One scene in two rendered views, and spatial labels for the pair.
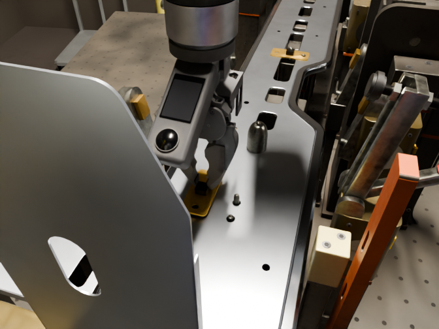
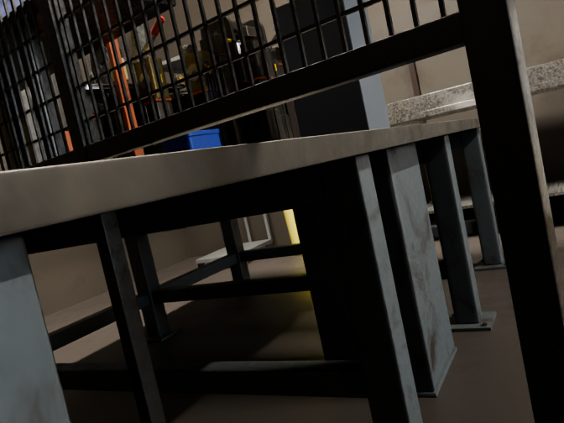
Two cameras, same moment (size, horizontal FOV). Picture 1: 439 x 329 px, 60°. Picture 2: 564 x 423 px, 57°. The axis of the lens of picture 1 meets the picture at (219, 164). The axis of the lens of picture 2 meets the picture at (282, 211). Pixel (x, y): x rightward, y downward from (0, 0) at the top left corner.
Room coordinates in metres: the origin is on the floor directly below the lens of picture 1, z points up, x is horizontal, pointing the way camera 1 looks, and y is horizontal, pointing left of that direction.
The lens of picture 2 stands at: (-1.04, -1.02, 0.66)
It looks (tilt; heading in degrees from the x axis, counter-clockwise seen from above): 5 degrees down; 21
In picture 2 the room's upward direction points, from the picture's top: 12 degrees counter-clockwise
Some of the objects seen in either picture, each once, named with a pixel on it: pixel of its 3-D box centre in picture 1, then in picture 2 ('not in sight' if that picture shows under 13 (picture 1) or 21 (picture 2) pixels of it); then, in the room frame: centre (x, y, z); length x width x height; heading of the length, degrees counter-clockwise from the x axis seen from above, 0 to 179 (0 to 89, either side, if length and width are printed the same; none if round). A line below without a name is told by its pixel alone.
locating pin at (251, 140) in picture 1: (257, 138); not in sight; (0.47, -0.06, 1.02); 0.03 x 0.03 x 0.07
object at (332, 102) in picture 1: (325, 155); not in sight; (0.63, -0.23, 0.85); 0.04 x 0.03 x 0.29; 163
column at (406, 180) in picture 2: not in sight; (373, 265); (0.46, -0.68, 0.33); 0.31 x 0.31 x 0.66; 82
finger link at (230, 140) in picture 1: (218, 139); not in sight; (0.36, 0.00, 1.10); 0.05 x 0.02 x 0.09; 73
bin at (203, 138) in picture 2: not in sight; (194, 153); (0.07, -0.40, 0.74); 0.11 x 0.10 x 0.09; 163
